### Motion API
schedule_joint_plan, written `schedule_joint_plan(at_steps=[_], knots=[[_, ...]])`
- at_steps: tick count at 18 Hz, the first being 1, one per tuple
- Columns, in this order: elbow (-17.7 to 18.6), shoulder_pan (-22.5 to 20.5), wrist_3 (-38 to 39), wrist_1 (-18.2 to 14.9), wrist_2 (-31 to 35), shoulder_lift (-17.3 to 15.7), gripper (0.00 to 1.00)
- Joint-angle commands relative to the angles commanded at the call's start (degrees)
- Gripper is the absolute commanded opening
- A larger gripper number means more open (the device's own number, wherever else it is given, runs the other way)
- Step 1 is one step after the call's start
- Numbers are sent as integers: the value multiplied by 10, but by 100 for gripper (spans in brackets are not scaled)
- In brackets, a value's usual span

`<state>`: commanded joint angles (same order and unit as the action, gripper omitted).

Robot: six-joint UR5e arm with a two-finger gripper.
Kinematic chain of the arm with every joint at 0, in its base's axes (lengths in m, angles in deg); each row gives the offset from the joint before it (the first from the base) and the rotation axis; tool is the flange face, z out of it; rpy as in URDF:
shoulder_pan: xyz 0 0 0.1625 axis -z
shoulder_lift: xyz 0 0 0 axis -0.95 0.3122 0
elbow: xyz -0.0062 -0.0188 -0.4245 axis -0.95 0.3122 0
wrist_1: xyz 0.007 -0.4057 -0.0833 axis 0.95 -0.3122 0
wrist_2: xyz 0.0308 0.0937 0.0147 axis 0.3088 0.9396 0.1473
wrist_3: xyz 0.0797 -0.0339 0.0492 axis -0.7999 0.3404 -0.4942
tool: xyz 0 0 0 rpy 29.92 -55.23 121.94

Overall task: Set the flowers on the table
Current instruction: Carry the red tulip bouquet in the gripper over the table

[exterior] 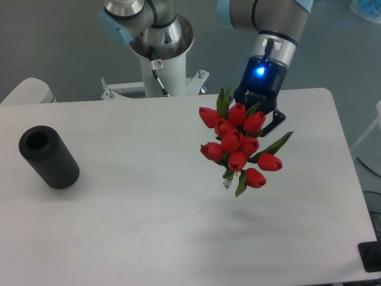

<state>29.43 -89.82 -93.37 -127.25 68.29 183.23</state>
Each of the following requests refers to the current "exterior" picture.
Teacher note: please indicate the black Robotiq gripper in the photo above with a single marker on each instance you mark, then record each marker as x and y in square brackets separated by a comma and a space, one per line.
[260, 85]

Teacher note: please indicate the red tulip bouquet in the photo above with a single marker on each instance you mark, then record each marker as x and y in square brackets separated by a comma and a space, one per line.
[238, 129]

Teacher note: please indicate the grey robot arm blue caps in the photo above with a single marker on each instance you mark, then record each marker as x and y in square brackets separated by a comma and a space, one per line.
[279, 24]

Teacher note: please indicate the blue plastic bag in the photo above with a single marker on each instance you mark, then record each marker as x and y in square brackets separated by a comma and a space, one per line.
[366, 9]

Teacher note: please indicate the black device table corner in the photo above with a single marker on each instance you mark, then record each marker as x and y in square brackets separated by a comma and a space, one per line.
[370, 256]

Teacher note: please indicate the black cylindrical vase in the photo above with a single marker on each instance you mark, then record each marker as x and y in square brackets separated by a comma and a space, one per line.
[43, 149]

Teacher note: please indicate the white rounded object left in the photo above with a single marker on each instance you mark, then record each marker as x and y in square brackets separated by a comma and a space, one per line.
[30, 91]

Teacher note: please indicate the white frame right edge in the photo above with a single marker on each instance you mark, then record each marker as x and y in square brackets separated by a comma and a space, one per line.
[372, 125]

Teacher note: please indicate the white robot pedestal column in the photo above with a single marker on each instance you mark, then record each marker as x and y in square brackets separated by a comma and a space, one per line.
[162, 52]

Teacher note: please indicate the white pedestal base frame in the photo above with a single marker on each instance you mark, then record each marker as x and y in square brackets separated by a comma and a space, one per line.
[192, 86]

